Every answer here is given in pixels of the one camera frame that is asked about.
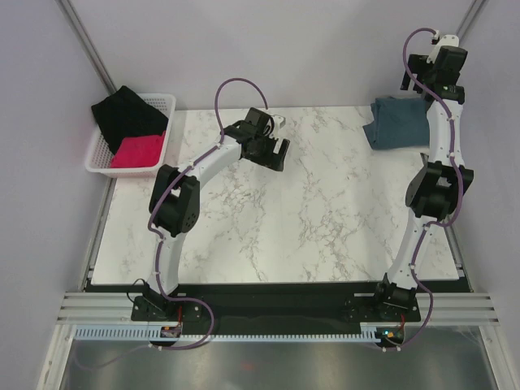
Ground aluminium rail frame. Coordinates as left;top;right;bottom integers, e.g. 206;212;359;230
57;292;499;326

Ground black t shirt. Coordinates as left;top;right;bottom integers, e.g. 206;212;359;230
91;86;168;154

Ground white slotted cable duct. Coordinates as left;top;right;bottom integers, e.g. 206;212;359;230
73;323;401;343

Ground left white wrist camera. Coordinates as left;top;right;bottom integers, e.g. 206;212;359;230
271;115;286;132

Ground right corner aluminium post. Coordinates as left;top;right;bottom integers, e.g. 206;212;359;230
456;0;488;41

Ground blue grey t shirt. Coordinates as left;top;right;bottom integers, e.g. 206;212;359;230
363;97;430;150

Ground pink red t shirt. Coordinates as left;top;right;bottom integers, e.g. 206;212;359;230
110;131;166;169

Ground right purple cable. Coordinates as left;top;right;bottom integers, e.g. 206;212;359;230
377;27;465;353

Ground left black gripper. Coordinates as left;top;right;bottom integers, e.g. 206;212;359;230
245;133;288;173

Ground corner aluminium post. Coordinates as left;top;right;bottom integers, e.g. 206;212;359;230
55;0;117;93
456;0;488;41

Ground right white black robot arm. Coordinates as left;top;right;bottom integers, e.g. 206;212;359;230
371;43;474;320

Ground left corner aluminium post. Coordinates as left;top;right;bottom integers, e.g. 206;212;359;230
55;0;117;93

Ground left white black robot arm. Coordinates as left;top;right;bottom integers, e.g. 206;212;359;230
148;108;290;319

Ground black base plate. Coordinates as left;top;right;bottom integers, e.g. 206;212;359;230
131;282;421;333

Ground white plastic basket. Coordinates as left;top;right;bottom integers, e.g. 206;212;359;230
84;93;176;178

